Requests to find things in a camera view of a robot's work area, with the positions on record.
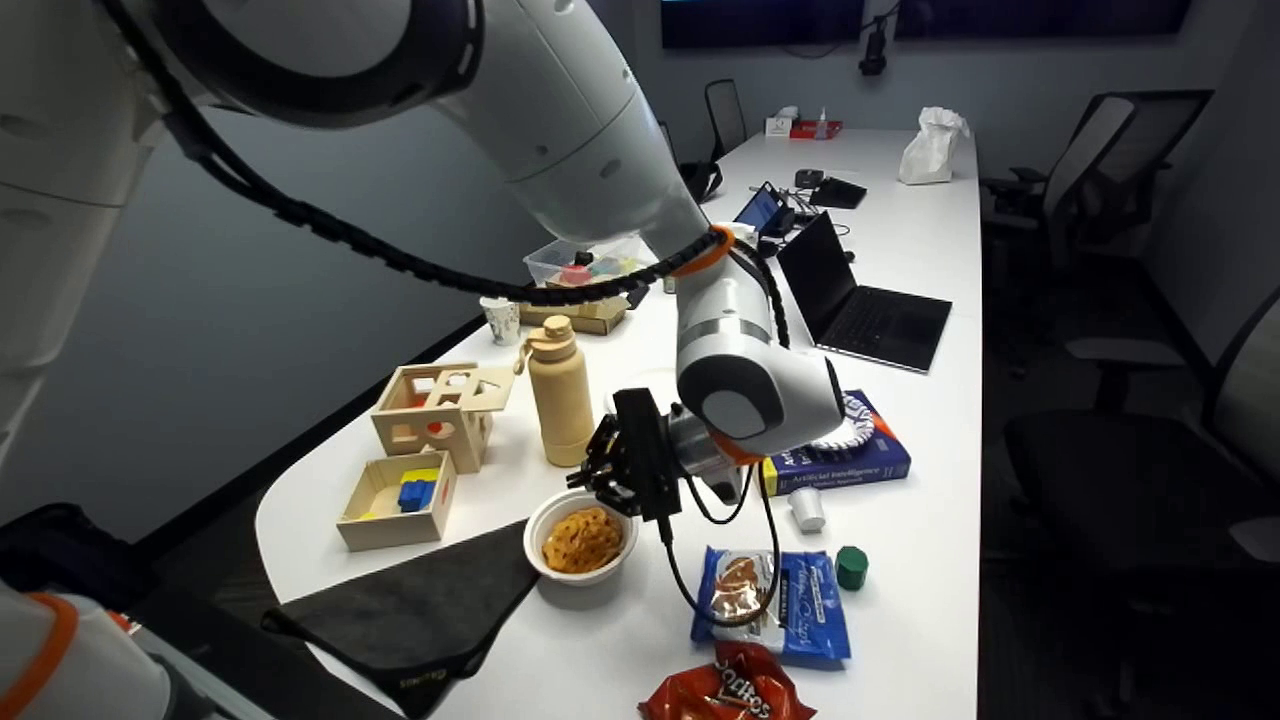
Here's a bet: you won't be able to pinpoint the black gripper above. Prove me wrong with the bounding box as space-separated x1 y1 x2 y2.
563 385 690 522

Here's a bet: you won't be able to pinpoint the white robot base segment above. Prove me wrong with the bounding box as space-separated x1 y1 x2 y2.
0 580 178 720

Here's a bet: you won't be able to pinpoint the brown pretzel chips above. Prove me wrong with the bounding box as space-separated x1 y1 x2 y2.
539 509 629 577

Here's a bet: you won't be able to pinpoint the beige water bottle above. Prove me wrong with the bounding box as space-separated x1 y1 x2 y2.
515 312 602 472

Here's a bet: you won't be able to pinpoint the white bowl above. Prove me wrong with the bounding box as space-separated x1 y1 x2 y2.
521 486 640 588

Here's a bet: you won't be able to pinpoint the flat wooden tray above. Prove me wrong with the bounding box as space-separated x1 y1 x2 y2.
515 293 631 335

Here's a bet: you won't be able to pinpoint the wooden shape sorter cube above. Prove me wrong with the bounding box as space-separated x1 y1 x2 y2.
369 356 521 475

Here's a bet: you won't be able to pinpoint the small white cup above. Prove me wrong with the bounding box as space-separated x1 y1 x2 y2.
475 293 524 345

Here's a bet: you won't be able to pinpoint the small white bottle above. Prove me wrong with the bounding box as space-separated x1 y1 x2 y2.
787 485 831 535

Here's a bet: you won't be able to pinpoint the clear plastic container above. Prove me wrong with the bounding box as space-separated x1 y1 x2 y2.
521 232 661 295

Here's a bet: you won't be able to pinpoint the dark grey cloth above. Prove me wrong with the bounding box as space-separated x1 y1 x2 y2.
262 516 545 720

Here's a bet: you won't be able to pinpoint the open wooden box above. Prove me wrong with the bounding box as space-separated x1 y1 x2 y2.
331 448 459 557

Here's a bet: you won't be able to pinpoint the blue and white snack bag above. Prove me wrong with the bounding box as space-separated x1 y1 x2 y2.
690 540 856 670

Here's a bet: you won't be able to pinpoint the blue book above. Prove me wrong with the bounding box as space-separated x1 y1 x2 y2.
764 386 916 498

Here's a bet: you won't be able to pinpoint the red chips bag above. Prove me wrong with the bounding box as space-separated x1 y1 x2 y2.
636 637 819 720

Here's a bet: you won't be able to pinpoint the green cap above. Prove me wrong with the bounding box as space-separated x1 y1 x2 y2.
831 540 872 596

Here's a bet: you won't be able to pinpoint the blue packet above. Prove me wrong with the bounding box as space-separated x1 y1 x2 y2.
732 181 803 240

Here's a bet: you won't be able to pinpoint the black laptop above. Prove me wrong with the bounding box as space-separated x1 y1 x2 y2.
778 208 955 376

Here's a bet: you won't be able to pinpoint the black pouch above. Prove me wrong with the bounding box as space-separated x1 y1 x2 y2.
796 163 872 210

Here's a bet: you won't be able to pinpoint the black office chair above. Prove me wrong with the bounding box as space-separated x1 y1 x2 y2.
983 89 1215 270
1005 282 1280 562
700 75 753 163

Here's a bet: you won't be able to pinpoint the red and white boxes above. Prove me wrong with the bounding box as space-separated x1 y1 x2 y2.
761 102 850 144

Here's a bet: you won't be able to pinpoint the white plastic bag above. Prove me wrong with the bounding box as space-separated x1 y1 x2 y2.
896 102 978 187

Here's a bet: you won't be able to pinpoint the thin black camera cable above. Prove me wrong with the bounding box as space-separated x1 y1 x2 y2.
656 454 794 633

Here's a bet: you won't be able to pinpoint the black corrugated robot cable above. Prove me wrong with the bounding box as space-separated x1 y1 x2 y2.
97 0 732 306

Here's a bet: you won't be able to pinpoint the wall screen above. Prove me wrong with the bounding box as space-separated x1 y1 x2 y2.
656 0 1198 57

